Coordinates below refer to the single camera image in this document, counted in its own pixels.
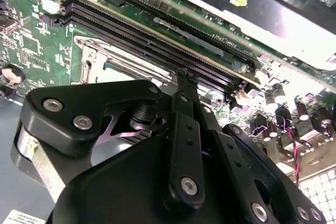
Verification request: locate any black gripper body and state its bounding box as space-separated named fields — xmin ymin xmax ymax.
xmin=51 ymin=104 xmax=246 ymax=224

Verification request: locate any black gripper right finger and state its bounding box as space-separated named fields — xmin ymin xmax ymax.
xmin=187 ymin=74 xmax=328 ymax=224

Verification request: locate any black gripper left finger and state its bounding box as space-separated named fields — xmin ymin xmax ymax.
xmin=21 ymin=69 xmax=207 ymax=211

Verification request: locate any metal socket cover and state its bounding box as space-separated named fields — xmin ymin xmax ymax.
xmin=77 ymin=42 xmax=175 ymax=86

